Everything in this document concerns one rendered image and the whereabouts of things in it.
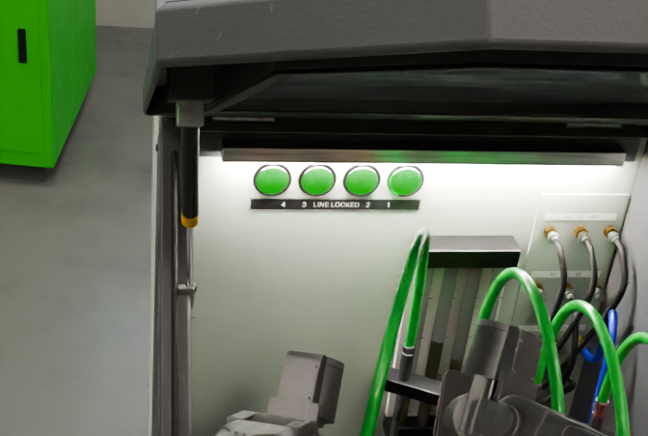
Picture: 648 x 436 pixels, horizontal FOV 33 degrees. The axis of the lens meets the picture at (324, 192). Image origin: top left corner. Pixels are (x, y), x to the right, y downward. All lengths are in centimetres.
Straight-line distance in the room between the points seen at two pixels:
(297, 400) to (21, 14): 283
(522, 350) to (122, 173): 311
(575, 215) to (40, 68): 253
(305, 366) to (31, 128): 295
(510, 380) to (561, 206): 51
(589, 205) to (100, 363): 197
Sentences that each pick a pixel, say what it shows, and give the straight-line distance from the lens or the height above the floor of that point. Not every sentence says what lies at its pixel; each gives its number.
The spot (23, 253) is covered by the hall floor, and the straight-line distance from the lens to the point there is 371.
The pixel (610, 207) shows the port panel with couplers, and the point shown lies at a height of 134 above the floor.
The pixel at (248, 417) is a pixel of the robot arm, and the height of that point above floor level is 145.
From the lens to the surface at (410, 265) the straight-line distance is 122.
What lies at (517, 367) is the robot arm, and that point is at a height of 143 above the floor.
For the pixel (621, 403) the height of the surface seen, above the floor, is 132.
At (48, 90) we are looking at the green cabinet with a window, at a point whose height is 39.
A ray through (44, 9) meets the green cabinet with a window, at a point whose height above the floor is 68.
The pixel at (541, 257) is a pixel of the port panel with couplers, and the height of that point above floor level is 125.
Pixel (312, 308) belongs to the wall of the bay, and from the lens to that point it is 159.
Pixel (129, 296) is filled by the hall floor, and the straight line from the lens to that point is 351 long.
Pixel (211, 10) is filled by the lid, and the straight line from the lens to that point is 61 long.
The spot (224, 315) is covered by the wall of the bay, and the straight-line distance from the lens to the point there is 158.
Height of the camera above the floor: 213
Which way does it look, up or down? 32 degrees down
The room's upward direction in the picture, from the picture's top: 6 degrees clockwise
